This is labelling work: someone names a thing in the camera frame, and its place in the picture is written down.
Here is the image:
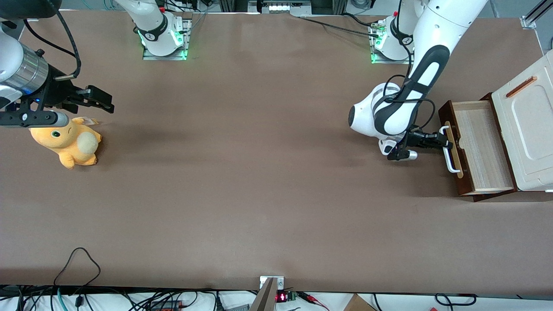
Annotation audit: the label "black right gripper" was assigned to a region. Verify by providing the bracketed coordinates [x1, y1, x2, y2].
[37, 65, 115, 114]

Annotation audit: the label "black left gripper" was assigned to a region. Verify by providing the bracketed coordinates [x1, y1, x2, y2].
[404, 130, 453, 150]

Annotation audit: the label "dark wood drawer white handle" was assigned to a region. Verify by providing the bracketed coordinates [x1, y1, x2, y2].
[439, 99, 518, 197]

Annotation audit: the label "metal base plate right arm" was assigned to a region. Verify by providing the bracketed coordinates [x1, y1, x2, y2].
[143, 18, 192, 61]

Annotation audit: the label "metal base plate left arm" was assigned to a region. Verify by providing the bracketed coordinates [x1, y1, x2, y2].
[370, 19, 416, 65]

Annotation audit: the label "white and wood drawer cabinet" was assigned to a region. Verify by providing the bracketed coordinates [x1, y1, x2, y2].
[473, 50, 553, 203]

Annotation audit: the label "yellow plush toy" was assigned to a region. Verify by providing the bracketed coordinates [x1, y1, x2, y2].
[29, 116, 102, 170]

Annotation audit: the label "brown cardboard piece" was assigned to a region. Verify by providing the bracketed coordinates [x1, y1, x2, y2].
[343, 294, 376, 311]

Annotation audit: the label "black and orange power device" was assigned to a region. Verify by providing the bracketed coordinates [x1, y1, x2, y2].
[149, 300, 184, 311]

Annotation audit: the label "left wrist camera grey cylinder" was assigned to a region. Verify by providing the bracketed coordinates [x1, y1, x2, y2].
[387, 149, 419, 162]

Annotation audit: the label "wrist camera grey cylinder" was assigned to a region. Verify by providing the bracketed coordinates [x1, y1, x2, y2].
[0, 110, 70, 128]
[387, 149, 419, 162]

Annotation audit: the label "right wrist camera grey cylinder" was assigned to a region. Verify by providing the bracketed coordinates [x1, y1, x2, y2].
[0, 110, 70, 128]

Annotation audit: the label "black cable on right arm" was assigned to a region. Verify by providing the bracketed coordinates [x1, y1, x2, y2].
[23, 9, 83, 81]

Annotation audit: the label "orange cabinet top handle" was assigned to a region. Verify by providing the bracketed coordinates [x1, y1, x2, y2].
[506, 76, 539, 97]

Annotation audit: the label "short black table cable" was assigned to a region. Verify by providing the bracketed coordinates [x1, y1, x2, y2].
[343, 12, 381, 29]

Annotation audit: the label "aluminium profile frame corner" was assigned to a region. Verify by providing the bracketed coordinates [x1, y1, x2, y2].
[521, 0, 553, 30]

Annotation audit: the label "black oval looped cable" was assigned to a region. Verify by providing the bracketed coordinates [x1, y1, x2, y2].
[434, 293, 478, 307]

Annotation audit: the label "long black table cable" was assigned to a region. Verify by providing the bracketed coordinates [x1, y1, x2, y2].
[290, 15, 383, 38]

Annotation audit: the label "thin black looped cable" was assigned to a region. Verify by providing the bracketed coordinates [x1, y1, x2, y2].
[53, 247, 102, 288]

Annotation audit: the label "red clip lead wires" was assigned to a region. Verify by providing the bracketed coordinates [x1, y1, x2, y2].
[298, 292, 330, 311]

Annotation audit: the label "grey metal camera mount bracket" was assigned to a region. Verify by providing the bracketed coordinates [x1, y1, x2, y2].
[248, 276, 286, 311]

